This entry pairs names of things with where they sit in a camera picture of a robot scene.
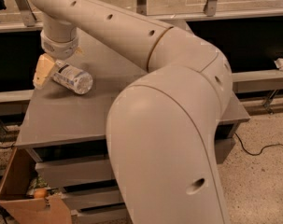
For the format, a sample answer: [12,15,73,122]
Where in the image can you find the orange fruit in box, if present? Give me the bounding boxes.
[34,188,49,199]

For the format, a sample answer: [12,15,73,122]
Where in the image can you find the left metal railing bracket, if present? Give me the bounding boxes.
[15,0,36,27]

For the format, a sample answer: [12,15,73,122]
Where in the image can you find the right metal railing bracket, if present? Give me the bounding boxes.
[204,0,218,17]

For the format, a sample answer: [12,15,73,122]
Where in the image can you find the middle grey drawer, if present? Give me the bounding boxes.
[61,187,123,210]

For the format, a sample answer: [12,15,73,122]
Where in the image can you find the grey drawer cabinet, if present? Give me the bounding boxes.
[15,19,251,224]

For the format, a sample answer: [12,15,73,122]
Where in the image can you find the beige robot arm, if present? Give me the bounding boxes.
[30,0,233,224]

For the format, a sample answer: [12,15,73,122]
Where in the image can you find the green packet in box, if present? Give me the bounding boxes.
[26,175,58,197]

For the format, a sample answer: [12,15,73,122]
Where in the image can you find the black floor cable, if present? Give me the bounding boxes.
[233,132,283,157]

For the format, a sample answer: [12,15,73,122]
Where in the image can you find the cardboard box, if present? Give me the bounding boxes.
[0,147,72,224]

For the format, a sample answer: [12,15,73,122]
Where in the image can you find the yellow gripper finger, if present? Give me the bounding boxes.
[33,53,55,90]

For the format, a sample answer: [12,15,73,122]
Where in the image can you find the bottom grey drawer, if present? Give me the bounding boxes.
[78,206,127,224]

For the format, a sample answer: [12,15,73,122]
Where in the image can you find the clear plastic water bottle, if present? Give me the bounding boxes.
[52,60,93,95]

